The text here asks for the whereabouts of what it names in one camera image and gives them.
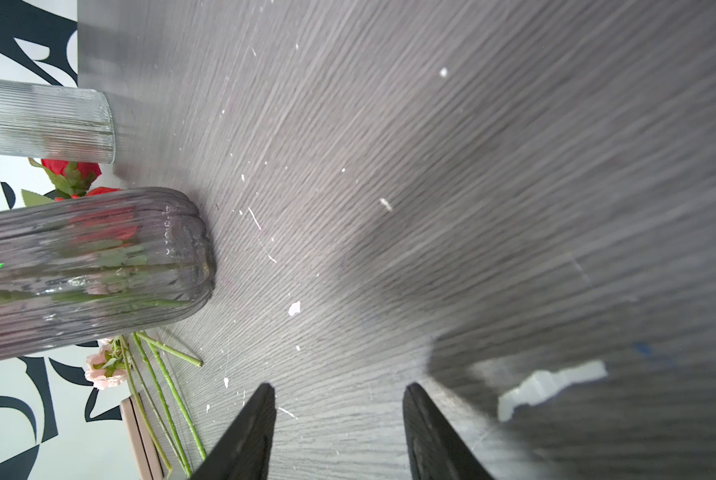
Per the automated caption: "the pink peony flower stem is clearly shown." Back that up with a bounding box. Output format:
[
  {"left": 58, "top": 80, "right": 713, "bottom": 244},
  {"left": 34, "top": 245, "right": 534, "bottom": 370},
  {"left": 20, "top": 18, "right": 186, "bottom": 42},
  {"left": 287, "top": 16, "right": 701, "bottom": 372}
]
[{"left": 85, "top": 338, "right": 128, "bottom": 390}]

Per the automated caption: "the bunch of artificial flowers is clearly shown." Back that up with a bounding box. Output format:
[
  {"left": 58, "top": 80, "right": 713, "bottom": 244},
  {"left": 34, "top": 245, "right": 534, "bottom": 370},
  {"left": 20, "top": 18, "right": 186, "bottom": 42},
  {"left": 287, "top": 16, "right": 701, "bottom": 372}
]
[{"left": 29, "top": 158, "right": 207, "bottom": 476}]

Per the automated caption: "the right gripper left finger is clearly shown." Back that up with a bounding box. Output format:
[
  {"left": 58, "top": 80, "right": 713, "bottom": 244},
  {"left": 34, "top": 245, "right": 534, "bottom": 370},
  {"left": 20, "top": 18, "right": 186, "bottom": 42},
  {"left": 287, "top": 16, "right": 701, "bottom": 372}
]
[{"left": 191, "top": 383, "right": 277, "bottom": 480}]

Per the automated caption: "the pink rectangular block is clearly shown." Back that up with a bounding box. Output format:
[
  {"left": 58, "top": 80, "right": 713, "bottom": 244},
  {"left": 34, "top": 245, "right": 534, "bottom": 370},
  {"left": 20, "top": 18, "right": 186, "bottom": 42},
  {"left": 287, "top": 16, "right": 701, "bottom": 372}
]
[{"left": 120, "top": 397, "right": 165, "bottom": 480}]

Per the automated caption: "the dark purple glass vase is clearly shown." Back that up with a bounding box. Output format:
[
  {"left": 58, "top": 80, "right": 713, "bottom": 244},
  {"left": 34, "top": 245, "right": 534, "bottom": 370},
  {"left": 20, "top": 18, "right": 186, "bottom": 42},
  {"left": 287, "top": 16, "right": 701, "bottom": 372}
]
[{"left": 0, "top": 188, "right": 216, "bottom": 360}]

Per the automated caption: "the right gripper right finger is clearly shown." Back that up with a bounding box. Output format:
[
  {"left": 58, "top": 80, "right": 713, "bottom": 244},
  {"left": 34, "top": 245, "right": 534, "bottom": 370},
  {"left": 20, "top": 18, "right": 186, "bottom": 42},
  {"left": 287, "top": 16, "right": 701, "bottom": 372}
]
[{"left": 403, "top": 383, "right": 493, "bottom": 480}]

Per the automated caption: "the clear glass vase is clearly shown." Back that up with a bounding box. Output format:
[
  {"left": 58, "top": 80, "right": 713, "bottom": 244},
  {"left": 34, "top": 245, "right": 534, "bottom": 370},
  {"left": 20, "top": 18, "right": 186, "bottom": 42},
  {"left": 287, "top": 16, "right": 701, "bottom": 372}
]
[{"left": 0, "top": 80, "right": 116, "bottom": 164}]

